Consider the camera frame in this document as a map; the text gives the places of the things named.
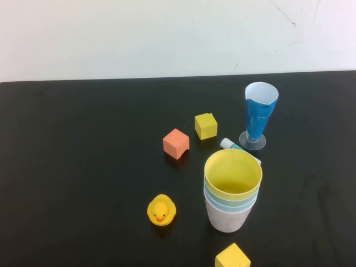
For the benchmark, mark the blue-wrapped clear footed glass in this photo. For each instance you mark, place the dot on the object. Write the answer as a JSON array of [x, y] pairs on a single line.
[[258, 119]]

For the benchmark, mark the orange foam cube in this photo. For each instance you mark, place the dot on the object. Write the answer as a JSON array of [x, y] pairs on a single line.
[[174, 143]]

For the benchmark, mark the green plastic cup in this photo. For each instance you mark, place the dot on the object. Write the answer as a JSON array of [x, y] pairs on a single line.
[[231, 203]]

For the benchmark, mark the yellow rubber duck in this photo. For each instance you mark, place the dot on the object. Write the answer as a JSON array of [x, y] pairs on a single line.
[[160, 211]]

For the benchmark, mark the small white green tube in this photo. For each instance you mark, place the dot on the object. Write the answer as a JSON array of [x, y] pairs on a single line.
[[229, 143]]

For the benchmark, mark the yellow plastic cup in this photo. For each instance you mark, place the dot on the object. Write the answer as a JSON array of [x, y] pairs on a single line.
[[233, 169]]

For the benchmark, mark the light blue plastic cup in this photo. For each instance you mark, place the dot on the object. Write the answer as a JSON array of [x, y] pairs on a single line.
[[231, 210]]

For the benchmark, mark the pale pink plastic cup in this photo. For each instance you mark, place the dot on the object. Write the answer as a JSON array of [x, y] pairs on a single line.
[[228, 222]]

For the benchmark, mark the yellow notched foam cube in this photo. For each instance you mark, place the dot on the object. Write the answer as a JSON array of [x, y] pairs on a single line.
[[205, 126]]

